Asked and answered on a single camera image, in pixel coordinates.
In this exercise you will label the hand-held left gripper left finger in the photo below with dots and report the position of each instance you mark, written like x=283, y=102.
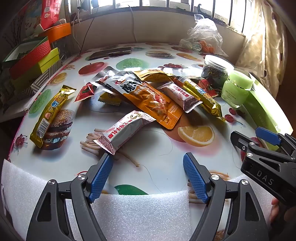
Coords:
x=100, y=179

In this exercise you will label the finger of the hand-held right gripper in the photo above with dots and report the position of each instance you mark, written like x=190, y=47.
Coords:
x=268, y=135
x=242, y=141

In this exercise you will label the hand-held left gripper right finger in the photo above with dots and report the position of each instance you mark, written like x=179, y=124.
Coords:
x=194, y=179

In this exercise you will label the long green box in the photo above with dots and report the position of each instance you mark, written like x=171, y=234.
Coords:
x=263, y=111

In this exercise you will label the white red candy packet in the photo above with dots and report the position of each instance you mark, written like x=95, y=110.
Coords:
x=180, y=96
x=124, y=129

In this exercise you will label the red black snack packet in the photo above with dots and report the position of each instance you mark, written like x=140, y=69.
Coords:
x=84, y=93
x=205, y=86

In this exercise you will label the small yellow snack packet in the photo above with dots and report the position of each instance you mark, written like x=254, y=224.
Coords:
x=109, y=99

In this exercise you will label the yellow orange snack packet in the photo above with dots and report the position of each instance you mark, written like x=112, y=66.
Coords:
x=157, y=74

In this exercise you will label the person's right hand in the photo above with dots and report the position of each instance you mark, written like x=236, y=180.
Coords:
x=274, y=210

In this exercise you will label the green glass jar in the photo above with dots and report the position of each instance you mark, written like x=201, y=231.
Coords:
x=235, y=90

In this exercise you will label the gold snack bar packet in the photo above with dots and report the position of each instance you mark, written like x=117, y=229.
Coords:
x=49, y=111
x=207, y=100

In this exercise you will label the white foam sheet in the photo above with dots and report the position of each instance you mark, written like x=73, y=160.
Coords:
x=143, y=214

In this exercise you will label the clear jar of dark tea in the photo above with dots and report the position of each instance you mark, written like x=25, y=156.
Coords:
x=215, y=69

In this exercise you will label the silver orange snack packet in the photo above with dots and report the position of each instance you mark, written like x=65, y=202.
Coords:
x=150, y=102
x=101, y=77

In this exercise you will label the patterned curtain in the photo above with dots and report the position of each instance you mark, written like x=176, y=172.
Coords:
x=272, y=34

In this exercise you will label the clear plastic bag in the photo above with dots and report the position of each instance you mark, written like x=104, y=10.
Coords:
x=203, y=34

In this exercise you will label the grey striped box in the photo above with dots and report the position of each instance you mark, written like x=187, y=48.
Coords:
x=39, y=83

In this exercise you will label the window grille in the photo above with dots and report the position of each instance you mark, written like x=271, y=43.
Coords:
x=242, y=14

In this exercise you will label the black smartphone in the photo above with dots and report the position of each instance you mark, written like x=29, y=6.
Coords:
x=111, y=53

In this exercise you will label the yellow green box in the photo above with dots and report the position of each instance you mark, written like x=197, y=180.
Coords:
x=48, y=61

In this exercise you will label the red woven box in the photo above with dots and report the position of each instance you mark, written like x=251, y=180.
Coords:
x=30, y=58

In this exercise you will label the orange box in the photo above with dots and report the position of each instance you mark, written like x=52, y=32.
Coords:
x=57, y=31

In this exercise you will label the red carton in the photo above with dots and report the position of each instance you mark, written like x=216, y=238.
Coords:
x=48, y=14

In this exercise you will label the printed floral bag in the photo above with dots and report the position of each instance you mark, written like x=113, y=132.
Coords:
x=25, y=20

